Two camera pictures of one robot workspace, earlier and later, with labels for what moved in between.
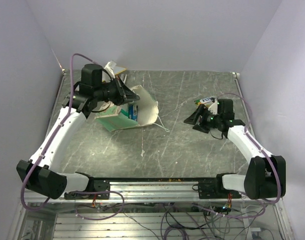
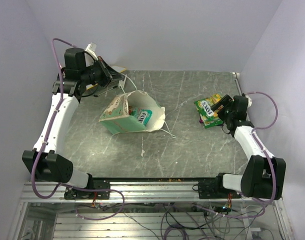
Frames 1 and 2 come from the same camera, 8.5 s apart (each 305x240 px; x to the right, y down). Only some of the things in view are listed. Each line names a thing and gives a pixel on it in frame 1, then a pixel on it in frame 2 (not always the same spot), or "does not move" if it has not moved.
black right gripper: x=192 y=119 to x=225 y=100
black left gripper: x=124 y=92 to x=109 y=74
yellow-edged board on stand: x=118 y=69 does not move
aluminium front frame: x=155 y=193 does not move
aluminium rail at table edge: x=236 y=75 does not move
